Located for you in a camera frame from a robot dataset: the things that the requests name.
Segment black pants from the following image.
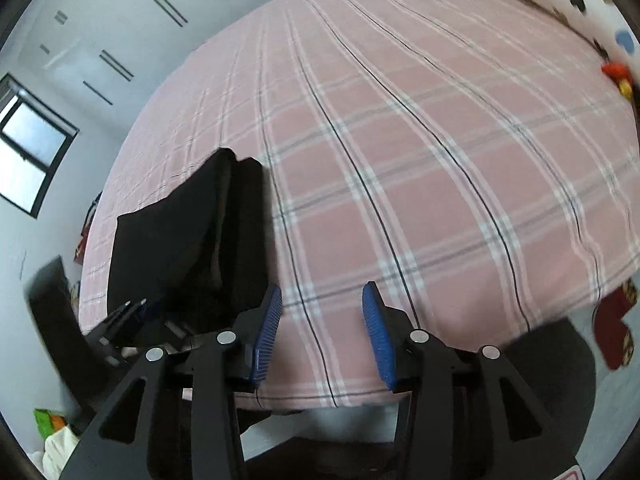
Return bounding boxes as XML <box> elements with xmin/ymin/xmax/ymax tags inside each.
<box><xmin>107</xmin><ymin>148</ymin><xmax>268</xmax><ymax>332</ymax></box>

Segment black framed window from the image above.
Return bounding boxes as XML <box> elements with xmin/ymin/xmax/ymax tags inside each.
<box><xmin>0</xmin><ymin>74</ymin><xmax>79</xmax><ymax>218</ymax></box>

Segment pink plaid bed sheet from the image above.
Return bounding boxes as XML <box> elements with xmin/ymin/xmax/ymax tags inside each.
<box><xmin>79</xmin><ymin>0</ymin><xmax>639</xmax><ymax>410</ymax></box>

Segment white wardrobe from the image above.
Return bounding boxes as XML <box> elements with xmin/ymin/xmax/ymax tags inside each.
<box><xmin>20</xmin><ymin>0</ymin><xmax>271</xmax><ymax>139</ymax></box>

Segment red yellow toy charm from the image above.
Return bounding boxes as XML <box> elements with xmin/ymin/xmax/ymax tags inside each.
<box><xmin>601</xmin><ymin>62</ymin><xmax>634</xmax><ymax>100</ymax></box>

